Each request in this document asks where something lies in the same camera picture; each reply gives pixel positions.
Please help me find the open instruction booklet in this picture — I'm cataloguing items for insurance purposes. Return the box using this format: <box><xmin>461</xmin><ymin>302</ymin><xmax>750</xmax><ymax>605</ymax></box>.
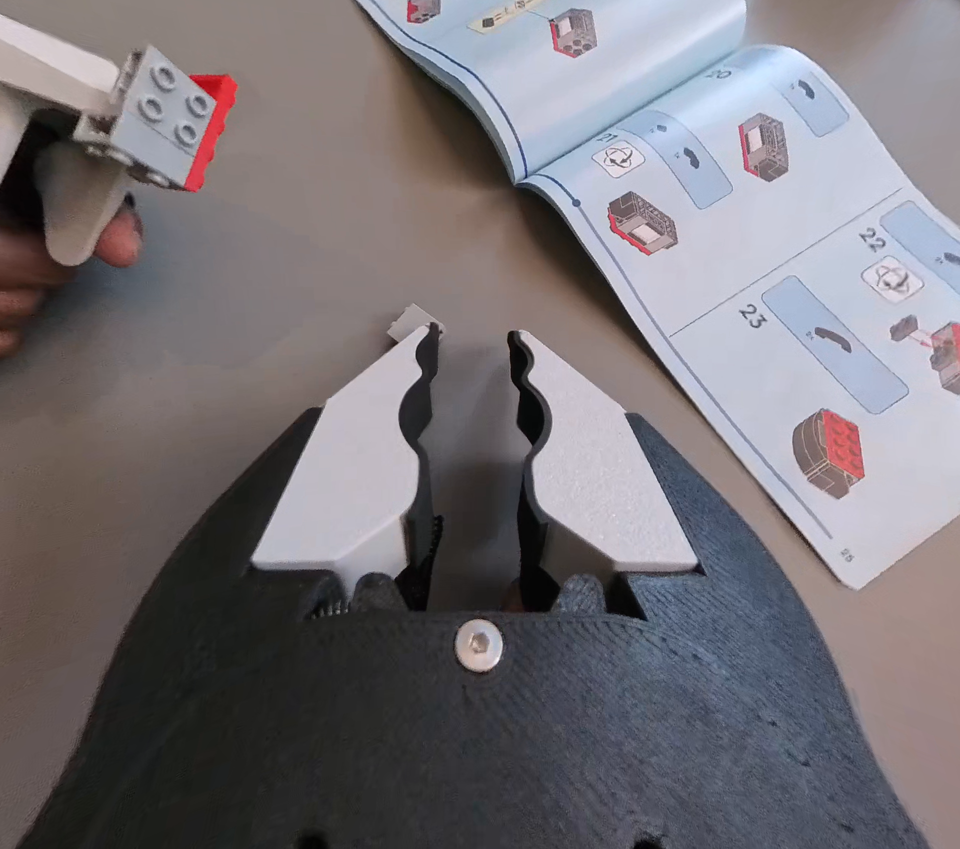
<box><xmin>331</xmin><ymin>0</ymin><xmax>960</xmax><ymax>591</ymax></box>

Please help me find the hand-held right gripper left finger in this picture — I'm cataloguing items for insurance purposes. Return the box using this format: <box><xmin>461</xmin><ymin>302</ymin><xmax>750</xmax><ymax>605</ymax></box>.
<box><xmin>251</xmin><ymin>322</ymin><xmax>445</xmax><ymax>576</ymax></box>

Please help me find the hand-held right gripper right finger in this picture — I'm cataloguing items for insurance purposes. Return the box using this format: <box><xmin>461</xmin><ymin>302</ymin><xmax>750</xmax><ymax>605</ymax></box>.
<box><xmin>507</xmin><ymin>330</ymin><xmax>699</xmax><ymax>576</ymax></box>

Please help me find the person's left hand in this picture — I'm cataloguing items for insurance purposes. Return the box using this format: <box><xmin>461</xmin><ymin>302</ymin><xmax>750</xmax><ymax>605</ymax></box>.
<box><xmin>0</xmin><ymin>185</ymin><xmax>145</xmax><ymax>359</ymax></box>

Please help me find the red toy brick plate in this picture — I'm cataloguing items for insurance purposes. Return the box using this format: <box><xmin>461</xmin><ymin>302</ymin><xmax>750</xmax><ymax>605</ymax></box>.
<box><xmin>183</xmin><ymin>74</ymin><xmax>239</xmax><ymax>192</ymax></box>

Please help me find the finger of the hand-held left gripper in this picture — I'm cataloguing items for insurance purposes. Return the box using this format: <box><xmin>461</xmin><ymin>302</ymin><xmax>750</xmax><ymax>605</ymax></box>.
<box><xmin>0</xmin><ymin>12</ymin><xmax>123</xmax><ymax>117</ymax></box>

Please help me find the grey desk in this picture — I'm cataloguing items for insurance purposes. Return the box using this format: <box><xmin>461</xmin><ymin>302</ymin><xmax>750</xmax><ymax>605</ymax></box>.
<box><xmin>0</xmin><ymin>0</ymin><xmax>960</xmax><ymax>849</ymax></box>

